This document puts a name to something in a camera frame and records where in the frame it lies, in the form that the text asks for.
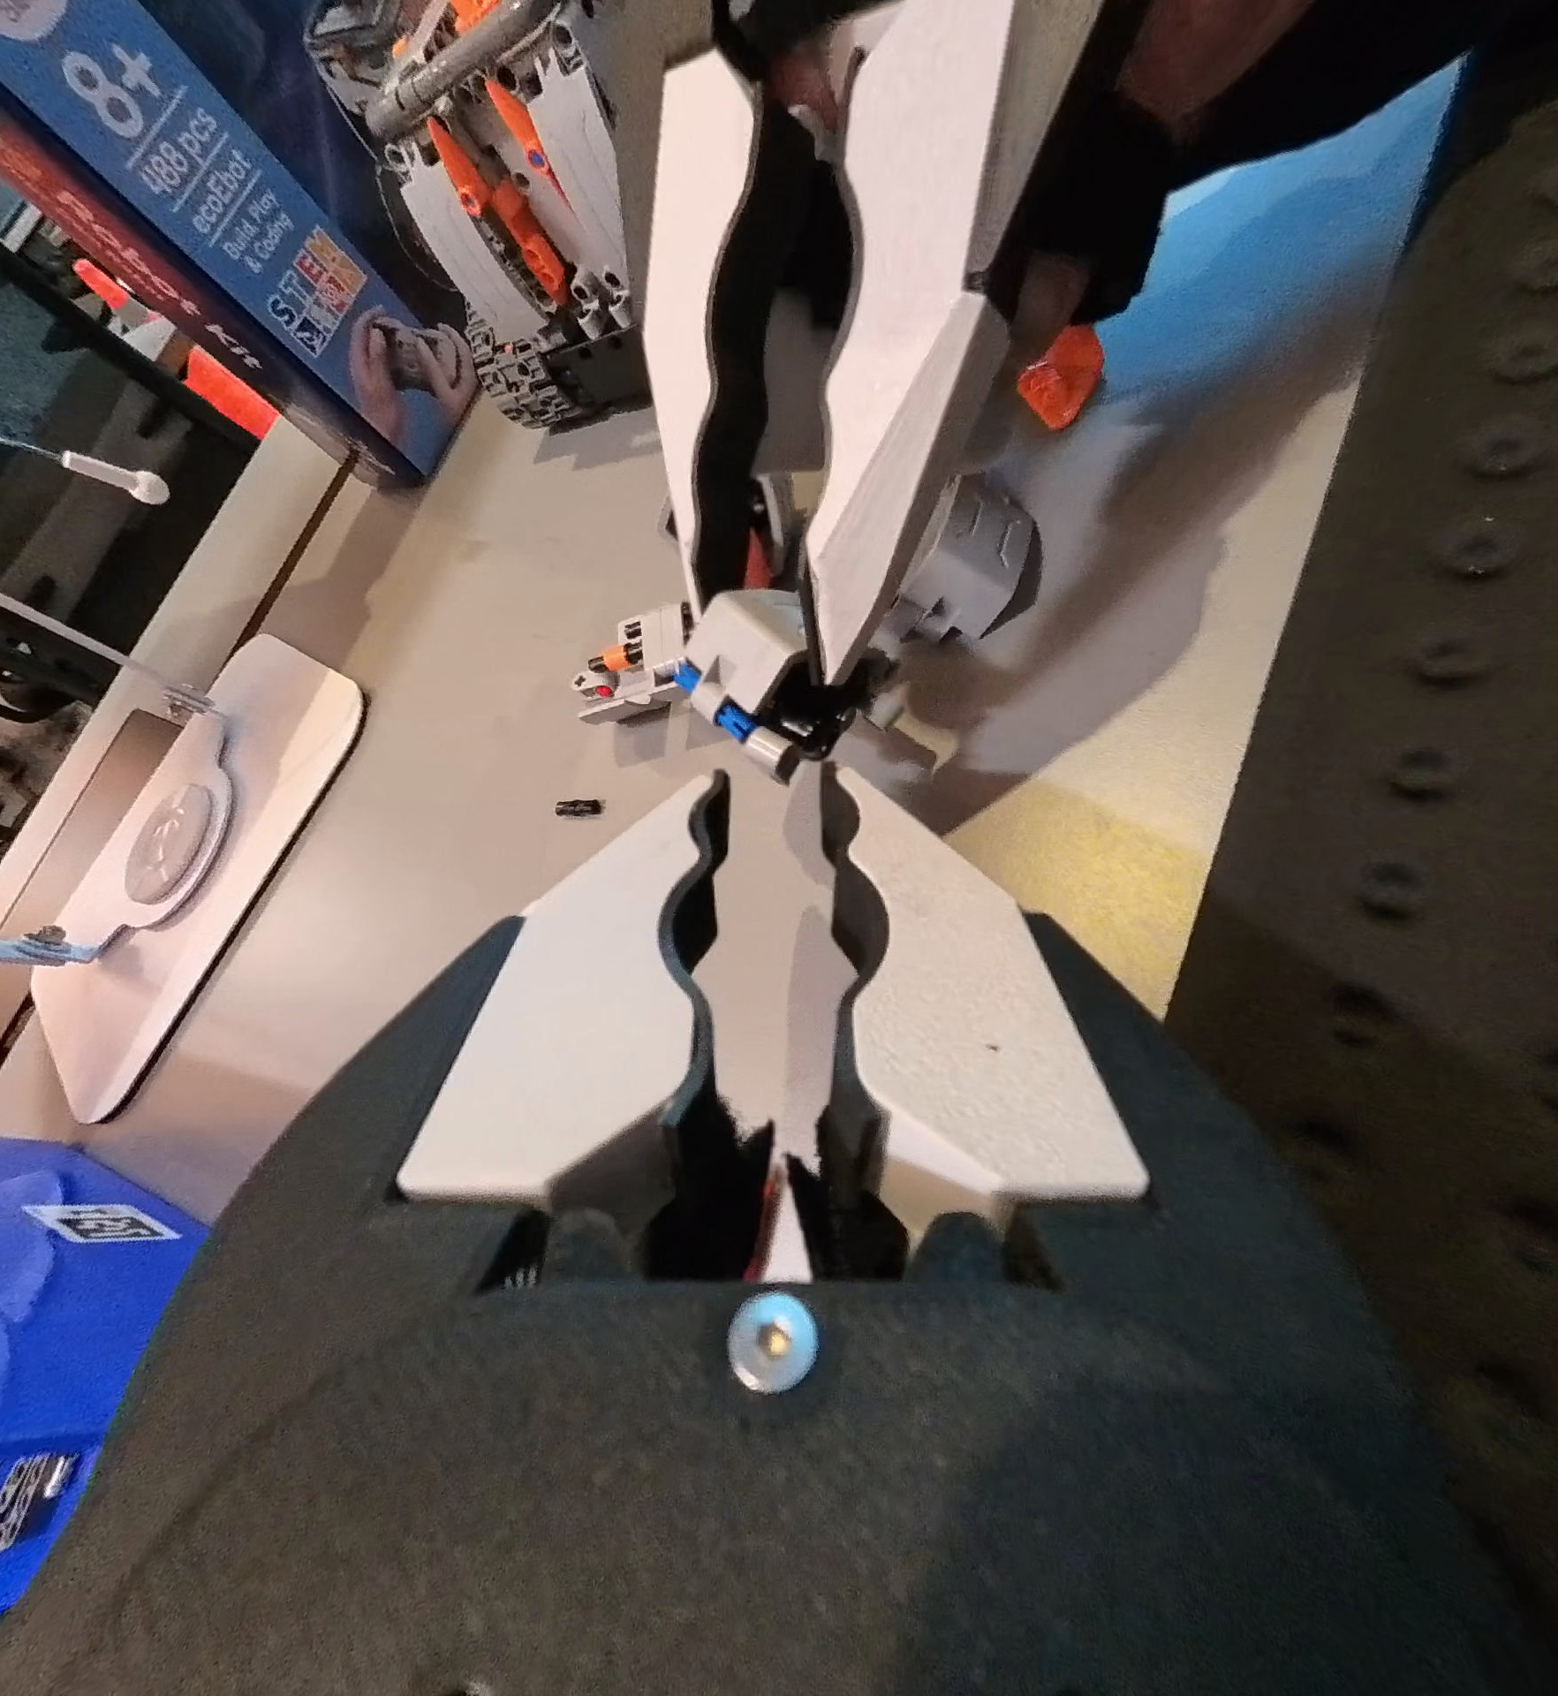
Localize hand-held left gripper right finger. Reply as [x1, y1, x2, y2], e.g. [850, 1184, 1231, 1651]
[818, 766, 1151, 1207]

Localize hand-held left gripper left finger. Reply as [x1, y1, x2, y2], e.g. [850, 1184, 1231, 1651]
[395, 767, 735, 1207]

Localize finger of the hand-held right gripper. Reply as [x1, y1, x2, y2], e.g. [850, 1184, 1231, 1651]
[644, 53, 795, 627]
[804, 0, 1034, 691]

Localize grey curved brick panel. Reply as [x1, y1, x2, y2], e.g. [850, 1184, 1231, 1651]
[683, 470, 1043, 785]

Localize black toy wheel hub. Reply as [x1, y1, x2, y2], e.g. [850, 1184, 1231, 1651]
[768, 655, 898, 767]

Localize person's right forearm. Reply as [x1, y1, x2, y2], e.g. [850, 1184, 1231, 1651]
[1155, 0, 1488, 153]

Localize person's right hand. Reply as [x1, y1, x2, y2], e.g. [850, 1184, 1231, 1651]
[1009, 251, 1103, 365]

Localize tracked toy brick robot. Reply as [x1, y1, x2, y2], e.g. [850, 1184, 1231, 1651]
[305, 0, 658, 431]

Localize orange brick piece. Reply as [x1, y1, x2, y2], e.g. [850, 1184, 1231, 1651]
[1016, 320, 1109, 433]

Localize grey orange axle assembly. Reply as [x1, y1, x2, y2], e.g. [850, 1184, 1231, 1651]
[574, 598, 701, 723]

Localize blue toy kit box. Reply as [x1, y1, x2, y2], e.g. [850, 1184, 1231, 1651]
[0, 0, 482, 490]

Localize black dimpled mat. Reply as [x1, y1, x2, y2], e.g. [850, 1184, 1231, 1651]
[1162, 53, 1558, 1696]

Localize blue plastic bin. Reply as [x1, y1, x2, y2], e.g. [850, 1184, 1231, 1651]
[0, 1129, 213, 1696]

